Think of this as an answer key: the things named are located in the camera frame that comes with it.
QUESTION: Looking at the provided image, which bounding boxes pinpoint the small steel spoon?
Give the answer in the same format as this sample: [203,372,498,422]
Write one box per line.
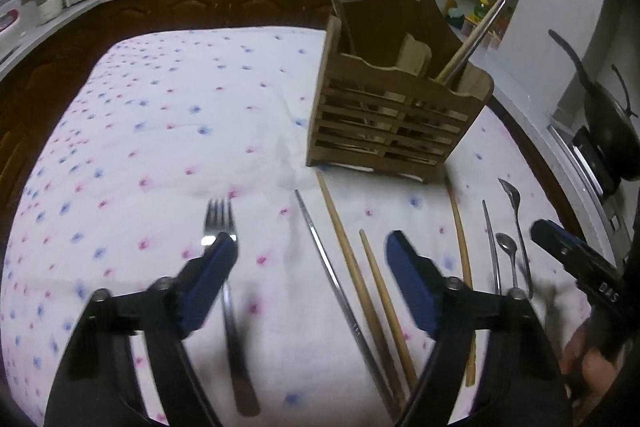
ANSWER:
[496,232,518,288]

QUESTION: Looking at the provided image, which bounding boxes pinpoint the steel chopstick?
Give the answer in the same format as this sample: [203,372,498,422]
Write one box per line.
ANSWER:
[294,190,398,419]
[482,199,502,295]
[435,0,506,87]

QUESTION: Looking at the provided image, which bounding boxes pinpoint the person's right hand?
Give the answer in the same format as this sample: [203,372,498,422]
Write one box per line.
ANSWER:
[560,320,622,411]

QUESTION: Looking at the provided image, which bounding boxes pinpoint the black wok with lid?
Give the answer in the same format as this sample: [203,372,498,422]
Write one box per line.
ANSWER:
[548,29,639,181]

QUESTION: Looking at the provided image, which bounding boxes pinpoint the steel fork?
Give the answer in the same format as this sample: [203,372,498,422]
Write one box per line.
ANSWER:
[201,198,260,417]

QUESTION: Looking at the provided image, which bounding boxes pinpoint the white floral tablecloth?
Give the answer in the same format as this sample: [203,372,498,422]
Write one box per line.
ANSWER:
[1,27,556,426]

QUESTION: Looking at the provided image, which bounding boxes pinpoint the wooden utensil holder box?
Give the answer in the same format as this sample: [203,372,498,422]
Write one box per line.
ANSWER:
[306,0,494,181]

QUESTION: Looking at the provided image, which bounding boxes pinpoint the wooden lower cabinets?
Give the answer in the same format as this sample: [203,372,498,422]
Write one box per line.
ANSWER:
[1,0,332,234]

